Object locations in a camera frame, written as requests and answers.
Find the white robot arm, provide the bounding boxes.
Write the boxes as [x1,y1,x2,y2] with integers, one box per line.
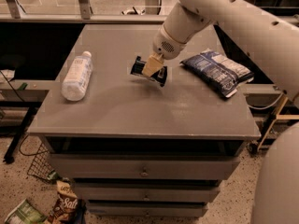
[142,0,299,224]

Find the grey drawer cabinet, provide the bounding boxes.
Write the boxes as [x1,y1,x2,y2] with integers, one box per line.
[27,23,262,218]

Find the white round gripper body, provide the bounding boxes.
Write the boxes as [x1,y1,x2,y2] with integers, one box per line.
[153,26,185,60]

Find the black cable on floor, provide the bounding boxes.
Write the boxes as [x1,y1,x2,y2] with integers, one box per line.
[18,134,50,158]

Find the black table leg frame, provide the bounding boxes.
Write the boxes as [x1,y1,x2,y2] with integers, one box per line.
[0,101,41,164]

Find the grey metal railing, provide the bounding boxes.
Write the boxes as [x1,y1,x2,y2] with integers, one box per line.
[0,0,299,26]

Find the clear plastic water bottle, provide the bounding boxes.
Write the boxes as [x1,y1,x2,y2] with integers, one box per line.
[61,51,93,102]

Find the dark blue rxbar wrapper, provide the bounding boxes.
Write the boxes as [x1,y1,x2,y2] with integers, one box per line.
[130,56,167,87]

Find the middle grey drawer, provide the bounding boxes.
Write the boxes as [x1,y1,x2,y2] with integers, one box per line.
[73,183,220,203]

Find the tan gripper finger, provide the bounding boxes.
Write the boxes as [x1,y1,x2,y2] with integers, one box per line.
[142,52,164,77]

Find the black wire basket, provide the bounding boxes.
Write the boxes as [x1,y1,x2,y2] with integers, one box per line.
[27,144,60,184]

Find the blue white chip bag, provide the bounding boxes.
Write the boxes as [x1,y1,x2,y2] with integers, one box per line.
[181,49,254,98]

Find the bottom grey drawer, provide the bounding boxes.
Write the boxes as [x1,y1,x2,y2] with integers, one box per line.
[87,202,207,217]

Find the brown salt snack bag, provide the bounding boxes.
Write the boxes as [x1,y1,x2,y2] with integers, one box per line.
[44,181,78,224]

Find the green white snack bag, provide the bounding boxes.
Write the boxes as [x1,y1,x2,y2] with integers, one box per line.
[5,199,46,224]

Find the top grey drawer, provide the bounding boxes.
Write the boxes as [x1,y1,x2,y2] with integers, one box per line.
[49,154,239,180]

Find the grey drawer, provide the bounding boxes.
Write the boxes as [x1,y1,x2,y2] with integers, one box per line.
[49,154,239,180]
[73,183,220,203]
[87,202,207,217]

